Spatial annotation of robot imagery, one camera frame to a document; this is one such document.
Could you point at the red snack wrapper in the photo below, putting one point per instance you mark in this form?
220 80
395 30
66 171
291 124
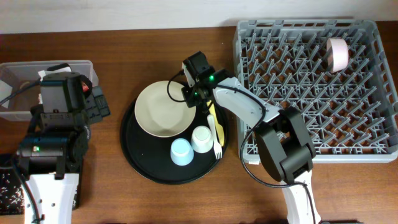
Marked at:
86 88

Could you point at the yellow plastic knife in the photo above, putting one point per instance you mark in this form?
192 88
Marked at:
219 128

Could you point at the round black tray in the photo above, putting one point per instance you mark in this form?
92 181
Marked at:
150 155

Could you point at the white label on bin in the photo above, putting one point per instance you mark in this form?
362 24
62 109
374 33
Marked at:
6 90

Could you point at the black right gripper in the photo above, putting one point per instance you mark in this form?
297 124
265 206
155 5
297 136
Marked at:
189 101

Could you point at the black rectangular waste tray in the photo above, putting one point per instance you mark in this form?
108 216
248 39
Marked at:
76 202

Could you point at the beige bowl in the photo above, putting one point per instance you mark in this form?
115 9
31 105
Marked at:
160 112

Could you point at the white plastic fork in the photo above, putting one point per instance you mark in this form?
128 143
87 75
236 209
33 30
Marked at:
216 145

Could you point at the white cup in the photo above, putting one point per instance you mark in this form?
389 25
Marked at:
202 140

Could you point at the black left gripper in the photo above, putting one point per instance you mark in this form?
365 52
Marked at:
99 105

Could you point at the light blue cup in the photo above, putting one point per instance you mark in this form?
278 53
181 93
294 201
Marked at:
181 152

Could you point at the pink bowl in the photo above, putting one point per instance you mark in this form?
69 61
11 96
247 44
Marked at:
339 56

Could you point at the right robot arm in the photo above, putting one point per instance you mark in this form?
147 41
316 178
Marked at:
284 145

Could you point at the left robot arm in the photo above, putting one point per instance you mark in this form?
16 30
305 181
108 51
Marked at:
49 158

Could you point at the grey dishwasher rack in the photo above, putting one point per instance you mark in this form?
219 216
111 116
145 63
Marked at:
351 115

